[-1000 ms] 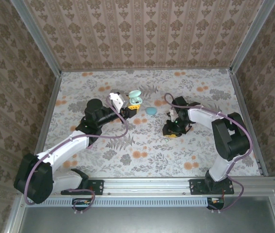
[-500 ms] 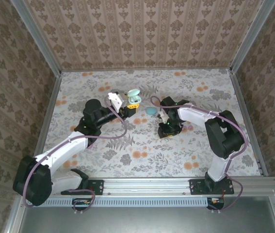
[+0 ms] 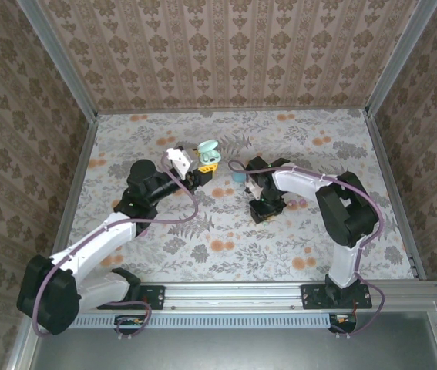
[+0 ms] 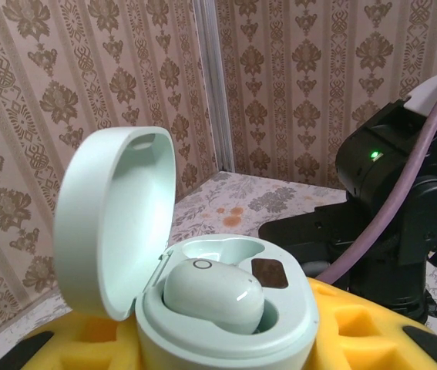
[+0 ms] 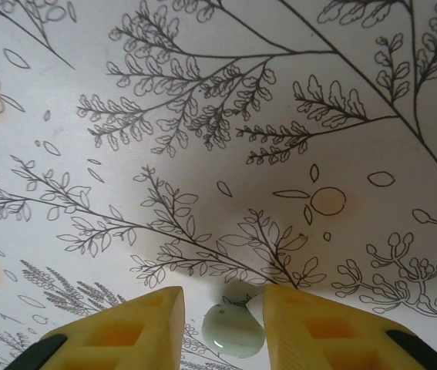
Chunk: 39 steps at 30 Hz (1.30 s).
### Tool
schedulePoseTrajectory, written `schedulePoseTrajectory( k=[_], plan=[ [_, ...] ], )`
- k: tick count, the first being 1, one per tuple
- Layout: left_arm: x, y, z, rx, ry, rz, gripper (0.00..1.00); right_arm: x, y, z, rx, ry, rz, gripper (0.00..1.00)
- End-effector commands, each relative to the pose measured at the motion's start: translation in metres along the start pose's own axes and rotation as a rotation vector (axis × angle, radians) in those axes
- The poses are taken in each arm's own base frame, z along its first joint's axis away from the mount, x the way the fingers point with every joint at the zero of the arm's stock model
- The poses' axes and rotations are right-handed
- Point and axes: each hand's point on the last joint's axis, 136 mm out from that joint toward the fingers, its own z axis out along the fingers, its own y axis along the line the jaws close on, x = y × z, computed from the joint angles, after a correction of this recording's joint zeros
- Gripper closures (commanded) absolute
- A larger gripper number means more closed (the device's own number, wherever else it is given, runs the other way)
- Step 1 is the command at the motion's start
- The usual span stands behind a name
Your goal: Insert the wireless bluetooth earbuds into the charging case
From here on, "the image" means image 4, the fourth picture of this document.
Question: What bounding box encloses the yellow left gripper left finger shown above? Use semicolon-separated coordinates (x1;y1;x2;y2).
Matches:
0;308;144;370

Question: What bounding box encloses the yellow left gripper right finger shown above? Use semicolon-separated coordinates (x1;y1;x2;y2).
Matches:
306;276;437;370

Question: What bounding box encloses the mint green earbud charging case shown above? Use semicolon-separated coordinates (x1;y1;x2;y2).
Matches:
52;126;321;370

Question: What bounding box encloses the aluminium frame post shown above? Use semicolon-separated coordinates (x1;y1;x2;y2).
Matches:
193;0;237;173

